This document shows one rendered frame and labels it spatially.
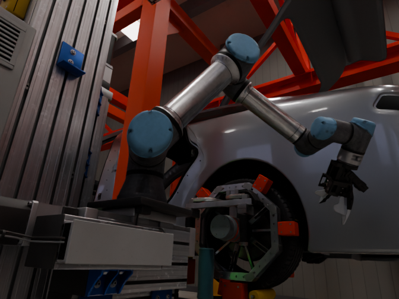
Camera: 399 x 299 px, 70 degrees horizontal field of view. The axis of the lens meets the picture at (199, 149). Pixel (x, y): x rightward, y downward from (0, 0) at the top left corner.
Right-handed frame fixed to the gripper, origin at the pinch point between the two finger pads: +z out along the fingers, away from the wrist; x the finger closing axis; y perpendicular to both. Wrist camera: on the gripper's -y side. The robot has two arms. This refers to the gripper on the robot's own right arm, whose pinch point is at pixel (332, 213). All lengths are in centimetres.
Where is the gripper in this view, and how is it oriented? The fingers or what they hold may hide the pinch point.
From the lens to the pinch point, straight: 116.7
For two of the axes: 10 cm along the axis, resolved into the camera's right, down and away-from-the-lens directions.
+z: -2.3, 9.3, 2.8
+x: 1.3, 3.1, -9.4
